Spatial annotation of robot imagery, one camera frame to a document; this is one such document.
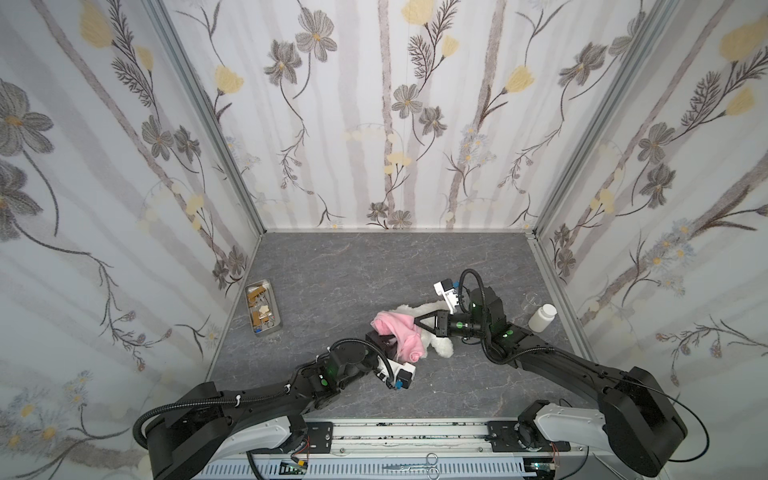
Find aluminium mounting rail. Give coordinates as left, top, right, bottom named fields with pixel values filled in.
left=161, top=416, right=655, bottom=480

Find pink fleece teddy hoodie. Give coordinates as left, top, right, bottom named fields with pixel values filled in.
left=371, top=311, right=426, bottom=363

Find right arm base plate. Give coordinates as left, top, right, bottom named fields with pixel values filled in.
left=485, top=420, right=571, bottom=453

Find white plush teddy bear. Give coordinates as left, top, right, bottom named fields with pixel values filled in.
left=395, top=300, right=454, bottom=358

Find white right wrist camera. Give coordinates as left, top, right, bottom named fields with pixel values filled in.
left=433, top=279, right=461, bottom=314

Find clear tray with small parts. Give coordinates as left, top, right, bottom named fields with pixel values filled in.
left=245, top=280, right=282, bottom=336

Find clear plastic measuring cup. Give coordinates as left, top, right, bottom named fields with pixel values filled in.
left=520, top=292, right=541, bottom=314

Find steel scissors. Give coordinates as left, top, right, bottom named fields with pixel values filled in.
left=382, top=453, right=441, bottom=480

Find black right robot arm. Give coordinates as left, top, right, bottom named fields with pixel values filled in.
left=414, top=287, right=688, bottom=477

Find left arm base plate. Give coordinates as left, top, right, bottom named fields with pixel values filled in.
left=283, top=421, right=334, bottom=455

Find white plastic bottle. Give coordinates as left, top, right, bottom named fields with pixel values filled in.
left=528, top=304, right=558, bottom=333

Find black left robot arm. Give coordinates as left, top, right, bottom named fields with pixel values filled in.
left=132, top=338, right=409, bottom=479

